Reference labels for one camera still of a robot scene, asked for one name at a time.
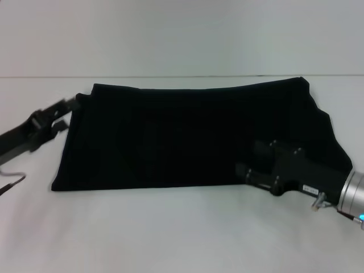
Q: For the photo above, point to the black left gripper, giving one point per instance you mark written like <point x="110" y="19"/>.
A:
<point x="25" y="136"/>

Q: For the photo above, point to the black shirt with FREE print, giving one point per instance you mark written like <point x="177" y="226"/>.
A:
<point x="170" y="136"/>

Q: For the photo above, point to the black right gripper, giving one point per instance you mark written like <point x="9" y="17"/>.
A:
<point x="307" y="173"/>

